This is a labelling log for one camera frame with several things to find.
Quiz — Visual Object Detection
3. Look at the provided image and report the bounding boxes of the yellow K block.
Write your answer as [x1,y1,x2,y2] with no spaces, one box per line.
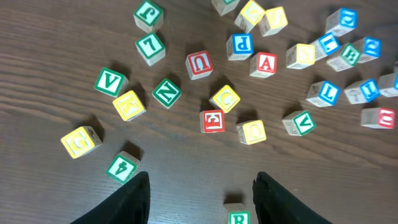
[113,90,146,121]

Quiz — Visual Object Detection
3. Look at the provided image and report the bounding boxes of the green Z block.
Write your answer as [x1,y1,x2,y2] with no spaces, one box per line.
[211,0,239,16]

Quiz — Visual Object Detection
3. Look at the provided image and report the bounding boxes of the blue d block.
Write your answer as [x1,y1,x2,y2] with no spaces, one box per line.
[353,37,382,63]
[325,7,358,37]

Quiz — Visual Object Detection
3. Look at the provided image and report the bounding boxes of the yellow G block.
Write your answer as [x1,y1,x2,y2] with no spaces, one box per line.
[60,126,102,159]

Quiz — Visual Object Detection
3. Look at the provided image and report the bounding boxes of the yellow centre block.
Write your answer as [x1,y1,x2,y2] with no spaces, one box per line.
[286,44,315,70]

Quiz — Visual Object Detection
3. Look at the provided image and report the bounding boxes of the red u block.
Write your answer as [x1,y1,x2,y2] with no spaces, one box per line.
[360,108,396,129]
[185,50,214,80]

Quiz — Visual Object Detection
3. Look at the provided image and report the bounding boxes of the blue 5 block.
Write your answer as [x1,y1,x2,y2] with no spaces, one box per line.
[377,72,398,98]

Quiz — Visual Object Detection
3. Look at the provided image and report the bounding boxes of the green J block left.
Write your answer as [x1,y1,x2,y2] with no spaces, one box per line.
[134,0,164,33]

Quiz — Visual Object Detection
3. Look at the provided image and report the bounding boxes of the red U block left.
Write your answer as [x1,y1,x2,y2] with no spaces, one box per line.
[185,50,214,80]

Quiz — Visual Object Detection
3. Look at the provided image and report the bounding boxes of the yellow S block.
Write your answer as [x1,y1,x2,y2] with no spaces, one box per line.
[234,0,266,34]

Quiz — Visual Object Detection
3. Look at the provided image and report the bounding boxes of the green R block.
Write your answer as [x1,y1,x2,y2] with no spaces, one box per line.
[223,203,251,224]

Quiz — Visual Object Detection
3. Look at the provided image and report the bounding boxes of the blue D block right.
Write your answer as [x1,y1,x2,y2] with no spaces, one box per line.
[353,37,382,63]

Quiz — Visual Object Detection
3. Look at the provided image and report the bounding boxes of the red E block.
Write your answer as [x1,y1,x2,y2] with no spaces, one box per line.
[200,110,225,133]

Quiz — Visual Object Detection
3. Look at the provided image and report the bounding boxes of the green 7 block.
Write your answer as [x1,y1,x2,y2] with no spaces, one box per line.
[135,32,166,66]

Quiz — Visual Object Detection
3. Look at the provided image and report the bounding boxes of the green B block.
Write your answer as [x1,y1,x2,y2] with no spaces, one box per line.
[326,43,361,72]

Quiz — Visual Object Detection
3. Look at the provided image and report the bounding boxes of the green N block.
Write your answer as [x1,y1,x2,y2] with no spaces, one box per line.
[152,78,182,109]

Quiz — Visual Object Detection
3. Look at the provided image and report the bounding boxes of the blue L block lower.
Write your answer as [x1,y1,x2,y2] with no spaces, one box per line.
[306,80,341,108]

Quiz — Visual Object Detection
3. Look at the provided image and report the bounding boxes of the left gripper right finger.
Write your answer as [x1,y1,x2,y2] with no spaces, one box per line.
[252,172,331,224]

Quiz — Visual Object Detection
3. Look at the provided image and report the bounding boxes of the blue P block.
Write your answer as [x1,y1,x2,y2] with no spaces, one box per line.
[226,34,254,61]

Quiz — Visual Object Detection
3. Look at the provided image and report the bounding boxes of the red A block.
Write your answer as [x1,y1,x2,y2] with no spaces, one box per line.
[249,52,277,78]

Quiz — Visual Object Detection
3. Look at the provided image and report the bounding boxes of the red U block right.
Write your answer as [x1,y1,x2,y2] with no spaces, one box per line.
[360,108,396,129]

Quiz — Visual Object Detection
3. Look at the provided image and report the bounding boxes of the yellow block top right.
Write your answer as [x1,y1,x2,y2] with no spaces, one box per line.
[258,6,288,37]

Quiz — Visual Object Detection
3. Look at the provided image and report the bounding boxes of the green v block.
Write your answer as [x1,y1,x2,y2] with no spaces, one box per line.
[282,110,316,136]
[94,67,129,98]

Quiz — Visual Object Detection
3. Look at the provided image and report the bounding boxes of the yellow C block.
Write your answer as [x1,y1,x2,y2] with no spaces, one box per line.
[209,85,241,113]

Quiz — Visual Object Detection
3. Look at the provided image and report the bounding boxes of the green 4 block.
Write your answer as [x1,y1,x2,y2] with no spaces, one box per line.
[106,151,141,185]

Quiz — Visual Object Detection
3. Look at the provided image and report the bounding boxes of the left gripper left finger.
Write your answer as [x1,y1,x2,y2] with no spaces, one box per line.
[72,171,150,224]

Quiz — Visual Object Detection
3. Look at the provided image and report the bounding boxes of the blue D block top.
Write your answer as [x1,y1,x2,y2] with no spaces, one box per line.
[325,7,358,37]

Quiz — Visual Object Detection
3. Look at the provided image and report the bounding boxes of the blue I block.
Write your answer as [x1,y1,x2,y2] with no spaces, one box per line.
[344,78,381,105]

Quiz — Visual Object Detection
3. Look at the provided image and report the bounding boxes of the green V block left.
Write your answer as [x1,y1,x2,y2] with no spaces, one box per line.
[94,67,129,98]

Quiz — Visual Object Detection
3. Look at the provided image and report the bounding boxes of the green V block centre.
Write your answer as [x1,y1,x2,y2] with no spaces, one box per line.
[282,110,316,136]

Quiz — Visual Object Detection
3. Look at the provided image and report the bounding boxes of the yellow O block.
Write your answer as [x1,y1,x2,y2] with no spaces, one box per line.
[236,120,267,145]

